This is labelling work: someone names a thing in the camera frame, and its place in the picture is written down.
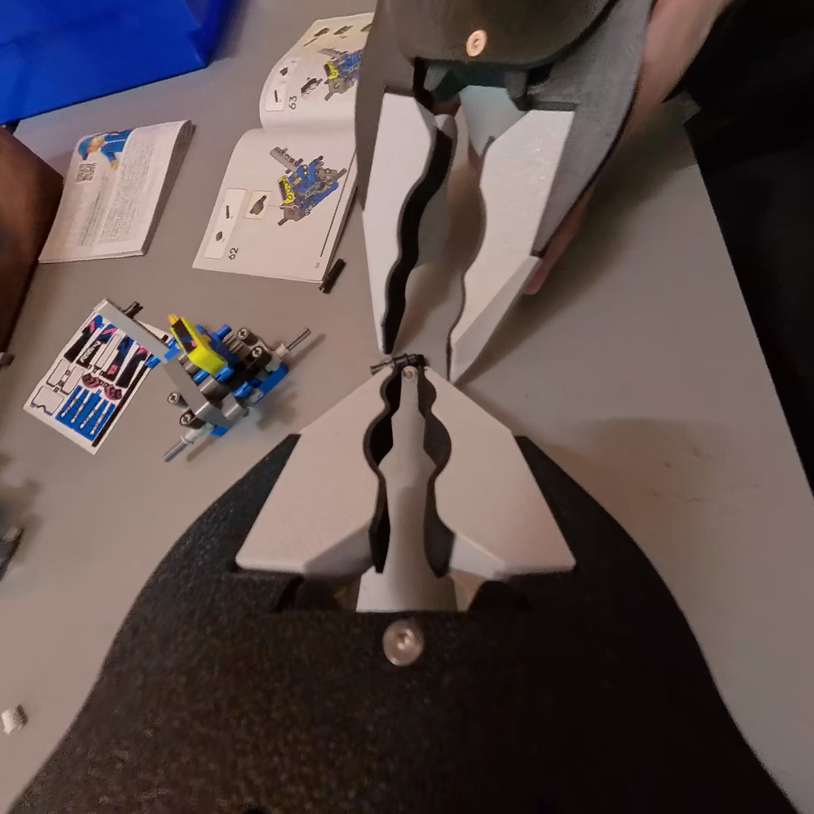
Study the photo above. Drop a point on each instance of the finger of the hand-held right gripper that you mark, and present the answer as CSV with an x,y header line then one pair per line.
x,y
515,210
388,210

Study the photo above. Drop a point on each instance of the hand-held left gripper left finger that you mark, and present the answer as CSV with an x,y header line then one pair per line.
x,y
311,496

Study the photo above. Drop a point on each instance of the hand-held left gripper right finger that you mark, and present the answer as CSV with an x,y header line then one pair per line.
x,y
502,496

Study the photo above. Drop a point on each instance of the black lego connector piece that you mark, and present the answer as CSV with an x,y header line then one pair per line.
x,y
397,362

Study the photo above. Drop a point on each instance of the person's right forearm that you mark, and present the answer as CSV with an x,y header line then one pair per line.
x,y
750,63

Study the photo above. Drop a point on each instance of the black lego axle pin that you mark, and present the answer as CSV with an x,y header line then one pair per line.
x,y
333,275

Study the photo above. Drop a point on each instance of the open lego instruction booklet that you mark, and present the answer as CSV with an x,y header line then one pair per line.
x,y
273,210

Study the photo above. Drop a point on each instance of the small blue yellow lego assembly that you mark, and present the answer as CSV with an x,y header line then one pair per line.
x,y
222,375

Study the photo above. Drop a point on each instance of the lego sticker sheet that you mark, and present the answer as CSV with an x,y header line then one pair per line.
x,y
82,407

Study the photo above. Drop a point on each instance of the closed lego booklet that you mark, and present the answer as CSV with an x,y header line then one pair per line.
x,y
121,191

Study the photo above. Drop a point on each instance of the large blue yellow lego assembly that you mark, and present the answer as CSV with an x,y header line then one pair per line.
x,y
13,540

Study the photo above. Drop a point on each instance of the lego set box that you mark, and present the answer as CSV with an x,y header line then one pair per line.
x,y
19,222

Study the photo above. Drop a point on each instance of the small white lego connector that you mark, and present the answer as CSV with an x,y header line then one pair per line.
x,y
13,720

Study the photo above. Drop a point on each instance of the person's right hand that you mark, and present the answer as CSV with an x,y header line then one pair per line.
x,y
674,44

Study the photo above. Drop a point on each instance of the blue plastic storage bin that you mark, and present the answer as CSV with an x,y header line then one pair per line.
x,y
95,51

